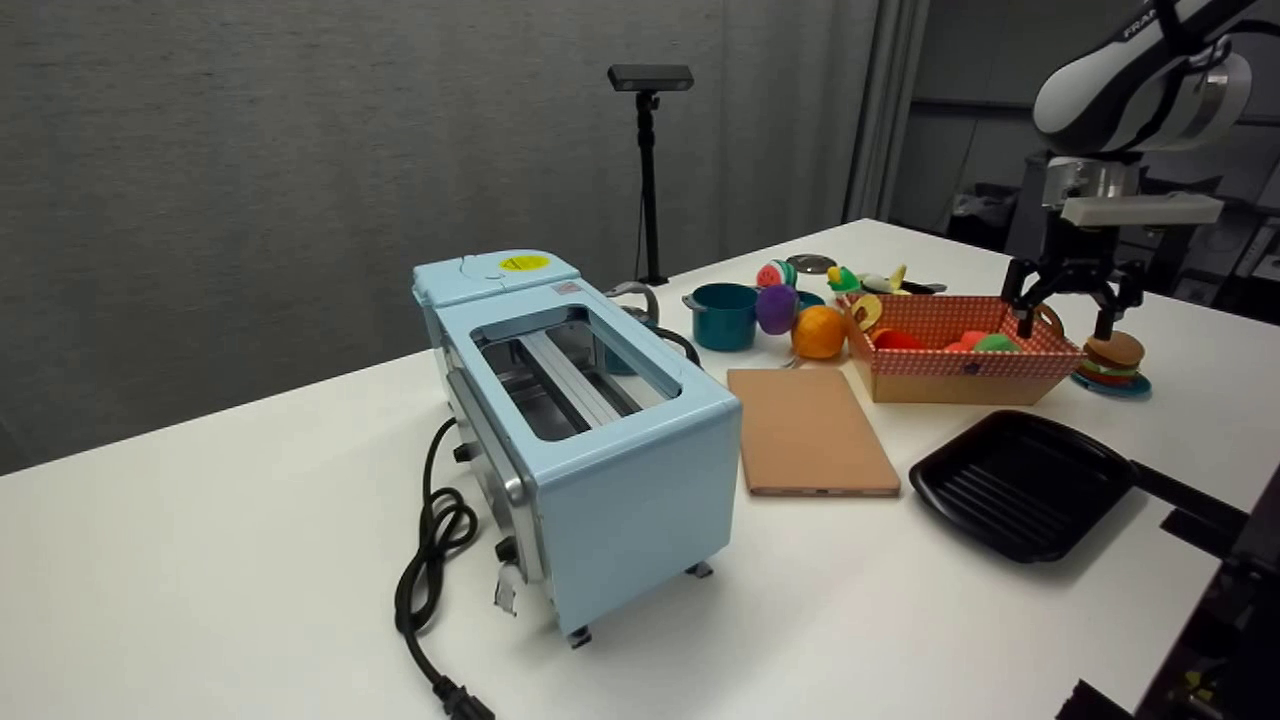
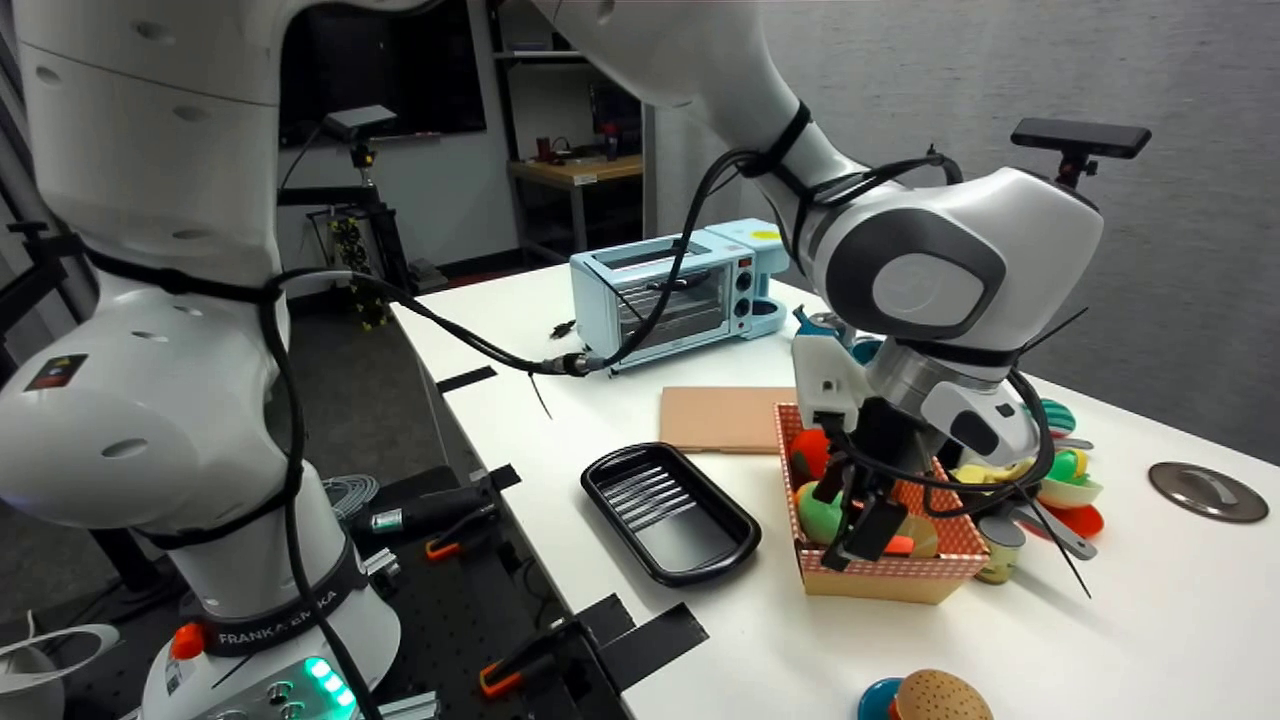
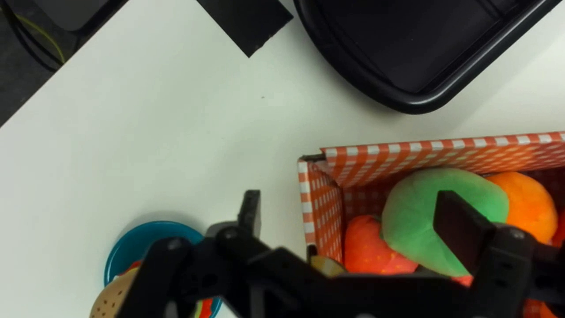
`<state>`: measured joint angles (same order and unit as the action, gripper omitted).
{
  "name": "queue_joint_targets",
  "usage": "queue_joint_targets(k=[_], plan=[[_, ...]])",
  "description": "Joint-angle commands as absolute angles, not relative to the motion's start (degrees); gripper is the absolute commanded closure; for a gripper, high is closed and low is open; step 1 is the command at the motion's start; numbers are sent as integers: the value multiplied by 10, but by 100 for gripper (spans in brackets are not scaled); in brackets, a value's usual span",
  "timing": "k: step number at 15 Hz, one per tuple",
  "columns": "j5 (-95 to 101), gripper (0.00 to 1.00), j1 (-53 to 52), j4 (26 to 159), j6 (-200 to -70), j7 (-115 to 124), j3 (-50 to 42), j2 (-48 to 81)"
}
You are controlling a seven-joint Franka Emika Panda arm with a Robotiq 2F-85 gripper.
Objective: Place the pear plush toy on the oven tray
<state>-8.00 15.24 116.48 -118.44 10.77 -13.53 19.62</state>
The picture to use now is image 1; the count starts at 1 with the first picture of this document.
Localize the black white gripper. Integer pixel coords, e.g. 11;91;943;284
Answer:
999;210;1154;348

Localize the burger plush toy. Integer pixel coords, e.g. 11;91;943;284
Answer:
1076;328;1150;392

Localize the red toy vegetable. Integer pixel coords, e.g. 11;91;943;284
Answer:
872;328;942;356

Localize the black oven tray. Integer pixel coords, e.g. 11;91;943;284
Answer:
909;407;1140;567

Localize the yellow toy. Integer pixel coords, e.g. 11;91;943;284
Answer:
862;264;912;300

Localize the orange fruit toy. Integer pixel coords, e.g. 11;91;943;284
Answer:
790;300;857;367

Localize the purple toy vegetable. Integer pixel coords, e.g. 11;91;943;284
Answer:
754;281;803;341

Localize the pink green toy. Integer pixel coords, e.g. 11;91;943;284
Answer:
754;258;803;296

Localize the teal toy pot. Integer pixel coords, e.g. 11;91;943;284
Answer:
680;281;765;356

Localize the light blue toaster oven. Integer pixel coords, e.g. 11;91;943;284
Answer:
408;243;747;651

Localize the teal round plate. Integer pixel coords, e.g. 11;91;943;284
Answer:
1068;364;1156;402

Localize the red patterned cardboard basket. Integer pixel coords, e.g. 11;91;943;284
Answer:
850;290;1090;407

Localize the black office chair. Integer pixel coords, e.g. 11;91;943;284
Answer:
1140;217;1225;300

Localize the long black tape strip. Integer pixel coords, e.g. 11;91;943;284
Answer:
1130;456;1259;529

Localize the short black tape strip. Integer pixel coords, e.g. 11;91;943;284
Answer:
1052;674;1140;720
1156;503;1247;563

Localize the tan wooden cutting board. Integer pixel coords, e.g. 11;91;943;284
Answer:
723;364;909;503

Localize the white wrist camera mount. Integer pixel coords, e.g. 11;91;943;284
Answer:
1058;188;1229;233

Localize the black power cord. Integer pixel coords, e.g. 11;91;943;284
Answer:
393;415;502;720

